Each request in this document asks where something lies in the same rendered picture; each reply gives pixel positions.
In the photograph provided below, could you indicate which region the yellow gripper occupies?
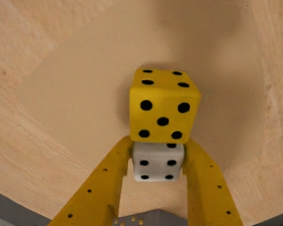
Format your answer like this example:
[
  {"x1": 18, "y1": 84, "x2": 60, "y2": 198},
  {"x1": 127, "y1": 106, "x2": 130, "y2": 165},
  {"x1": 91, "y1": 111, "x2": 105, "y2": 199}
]
[{"x1": 47, "y1": 135, "x2": 243, "y2": 226}]

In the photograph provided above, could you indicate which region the white die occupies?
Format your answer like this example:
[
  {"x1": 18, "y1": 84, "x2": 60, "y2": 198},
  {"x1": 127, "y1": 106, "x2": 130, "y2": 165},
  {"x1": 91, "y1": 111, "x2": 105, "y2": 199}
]
[{"x1": 131, "y1": 142, "x2": 185, "y2": 181}]

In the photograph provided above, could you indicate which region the tan flat mat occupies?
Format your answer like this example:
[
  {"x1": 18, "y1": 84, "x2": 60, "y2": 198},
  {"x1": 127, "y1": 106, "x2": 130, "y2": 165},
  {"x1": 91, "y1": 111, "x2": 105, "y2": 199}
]
[{"x1": 13, "y1": 0, "x2": 264, "y2": 170}]

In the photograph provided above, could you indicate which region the yellow die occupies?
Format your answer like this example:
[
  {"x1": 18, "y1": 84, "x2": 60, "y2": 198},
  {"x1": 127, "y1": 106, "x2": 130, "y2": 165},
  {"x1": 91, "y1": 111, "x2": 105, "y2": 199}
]
[{"x1": 129, "y1": 68, "x2": 202, "y2": 144}]

